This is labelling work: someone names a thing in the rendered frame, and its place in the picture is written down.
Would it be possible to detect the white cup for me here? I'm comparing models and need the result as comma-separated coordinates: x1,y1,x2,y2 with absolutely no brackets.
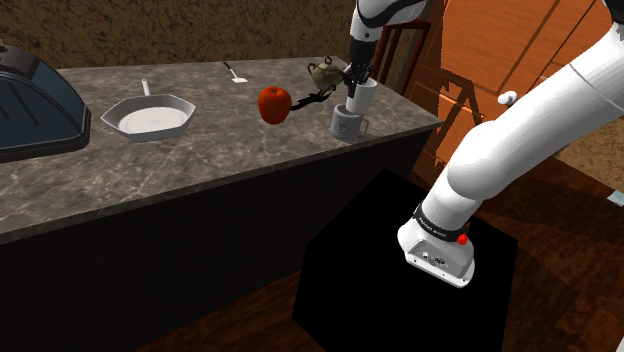
345,77,379,116

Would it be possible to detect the olive green teapot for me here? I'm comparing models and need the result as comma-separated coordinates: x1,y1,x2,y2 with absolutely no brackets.
306,56,346,93

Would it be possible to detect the dark red wooden chair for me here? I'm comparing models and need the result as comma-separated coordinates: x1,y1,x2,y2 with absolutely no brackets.
372,18,434,97

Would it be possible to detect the red apple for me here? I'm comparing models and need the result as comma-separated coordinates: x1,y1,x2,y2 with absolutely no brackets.
257,85,293,126

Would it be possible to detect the orange wooden door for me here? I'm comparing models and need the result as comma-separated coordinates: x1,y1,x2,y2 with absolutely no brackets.
403,0,624,189

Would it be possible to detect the black robot stand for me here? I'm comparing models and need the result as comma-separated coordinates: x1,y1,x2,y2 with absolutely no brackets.
291,167,519,352

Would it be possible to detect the white frying pan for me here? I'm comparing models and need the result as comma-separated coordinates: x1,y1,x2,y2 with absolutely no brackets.
100,78,198,144

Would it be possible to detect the dark blue domed appliance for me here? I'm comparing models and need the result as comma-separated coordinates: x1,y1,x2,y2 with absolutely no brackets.
0,43,92,165

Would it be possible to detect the grey mug with handle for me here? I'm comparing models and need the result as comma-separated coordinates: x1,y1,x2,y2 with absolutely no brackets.
329,103,371,143

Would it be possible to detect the white spatula with dark handle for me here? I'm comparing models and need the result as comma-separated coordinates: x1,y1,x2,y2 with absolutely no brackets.
222,60,249,85

